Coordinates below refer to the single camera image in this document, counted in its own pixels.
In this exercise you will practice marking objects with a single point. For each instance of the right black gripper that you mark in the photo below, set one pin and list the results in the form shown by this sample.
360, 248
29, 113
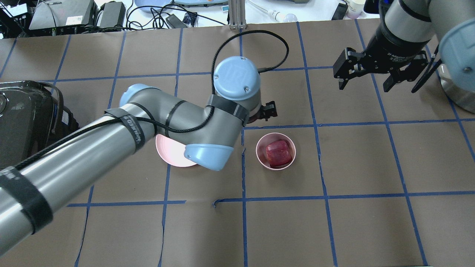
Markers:
394, 49

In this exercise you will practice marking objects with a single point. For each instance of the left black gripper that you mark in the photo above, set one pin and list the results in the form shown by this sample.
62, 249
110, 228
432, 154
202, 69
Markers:
268, 110

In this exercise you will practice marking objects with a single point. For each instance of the red apple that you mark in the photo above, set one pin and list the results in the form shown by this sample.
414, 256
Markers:
278, 153

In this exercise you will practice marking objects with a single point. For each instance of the pink bowl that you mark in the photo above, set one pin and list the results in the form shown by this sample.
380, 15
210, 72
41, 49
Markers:
269, 138

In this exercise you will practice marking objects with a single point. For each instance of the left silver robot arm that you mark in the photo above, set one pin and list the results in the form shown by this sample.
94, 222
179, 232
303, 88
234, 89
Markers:
35, 189

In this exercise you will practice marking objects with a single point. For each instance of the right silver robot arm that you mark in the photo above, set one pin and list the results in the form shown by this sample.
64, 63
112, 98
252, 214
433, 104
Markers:
415, 38

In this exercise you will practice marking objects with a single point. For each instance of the pink plate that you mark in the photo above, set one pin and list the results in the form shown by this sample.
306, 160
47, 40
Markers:
172, 152

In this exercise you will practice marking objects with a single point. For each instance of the white cup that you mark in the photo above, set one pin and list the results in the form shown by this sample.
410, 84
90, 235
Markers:
355, 9

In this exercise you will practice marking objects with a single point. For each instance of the black power adapter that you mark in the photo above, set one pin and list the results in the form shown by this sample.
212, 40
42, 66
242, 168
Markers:
112, 15

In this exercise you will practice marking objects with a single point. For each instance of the black computer box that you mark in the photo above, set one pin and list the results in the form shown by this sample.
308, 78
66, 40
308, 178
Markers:
62, 17

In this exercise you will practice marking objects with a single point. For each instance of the dark grey rice cooker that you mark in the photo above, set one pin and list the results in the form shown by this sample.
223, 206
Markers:
33, 116

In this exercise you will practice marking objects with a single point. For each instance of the aluminium frame post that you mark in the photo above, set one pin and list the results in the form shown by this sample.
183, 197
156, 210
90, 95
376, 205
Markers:
236, 14

